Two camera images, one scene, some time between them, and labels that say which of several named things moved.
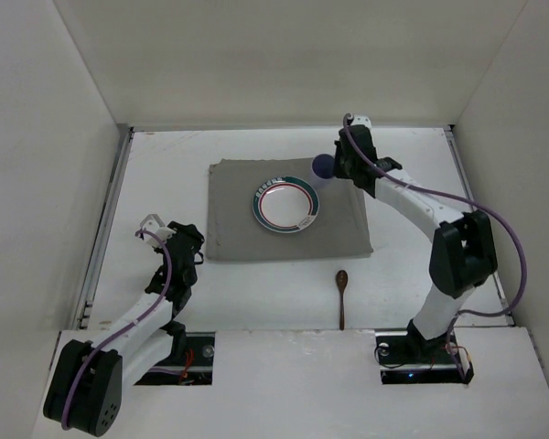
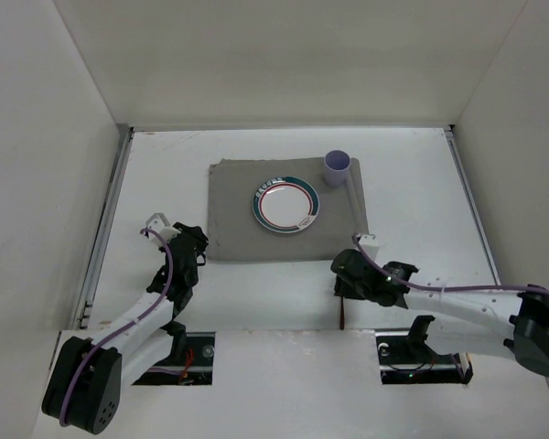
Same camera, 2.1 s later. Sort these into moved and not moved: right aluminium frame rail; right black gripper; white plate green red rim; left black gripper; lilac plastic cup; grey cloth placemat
Moved: lilac plastic cup; right black gripper
Not moved: right aluminium frame rail; left black gripper; white plate green red rim; grey cloth placemat
